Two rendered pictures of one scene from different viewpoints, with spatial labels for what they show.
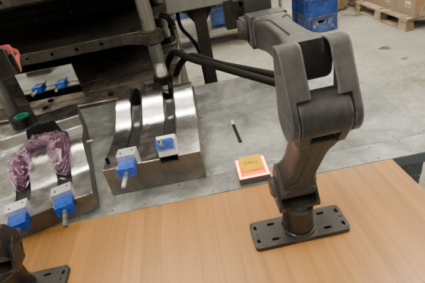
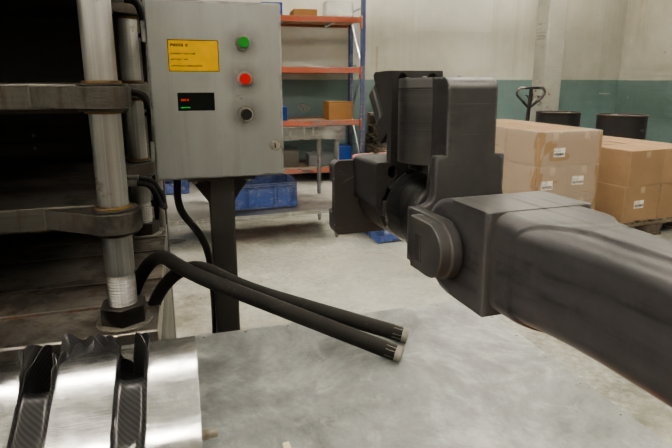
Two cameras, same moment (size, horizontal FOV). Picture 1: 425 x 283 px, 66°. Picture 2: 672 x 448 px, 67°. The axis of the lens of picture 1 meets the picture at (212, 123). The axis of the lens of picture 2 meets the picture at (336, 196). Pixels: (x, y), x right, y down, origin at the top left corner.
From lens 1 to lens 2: 0.36 m
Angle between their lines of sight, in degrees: 24
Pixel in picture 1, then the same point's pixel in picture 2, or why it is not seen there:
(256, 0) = (467, 164)
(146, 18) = (110, 180)
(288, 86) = not seen: outside the picture
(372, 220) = not seen: outside the picture
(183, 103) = (171, 397)
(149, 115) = (68, 432)
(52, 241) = not seen: outside the picture
